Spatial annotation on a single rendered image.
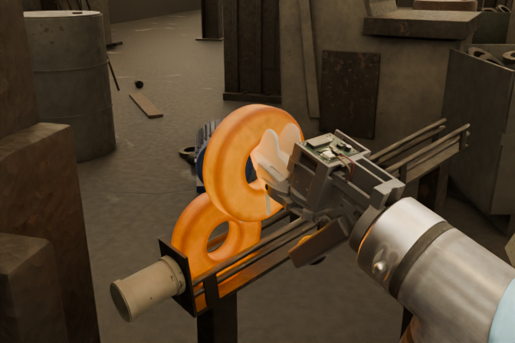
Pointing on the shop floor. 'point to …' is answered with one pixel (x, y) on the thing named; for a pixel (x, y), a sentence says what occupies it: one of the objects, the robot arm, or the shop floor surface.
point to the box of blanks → (483, 128)
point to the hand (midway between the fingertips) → (257, 150)
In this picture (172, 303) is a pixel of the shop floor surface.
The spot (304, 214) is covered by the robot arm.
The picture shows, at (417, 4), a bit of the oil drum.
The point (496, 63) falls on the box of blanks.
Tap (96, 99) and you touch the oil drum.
